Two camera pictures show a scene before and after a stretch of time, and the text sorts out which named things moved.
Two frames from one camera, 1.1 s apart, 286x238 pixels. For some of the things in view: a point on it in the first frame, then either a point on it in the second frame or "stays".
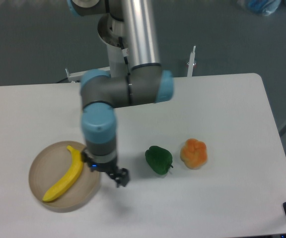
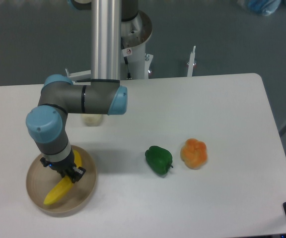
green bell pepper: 159,159 stays
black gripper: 121,176 -> 64,166
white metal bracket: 77,77 stays
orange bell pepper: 194,153 stays
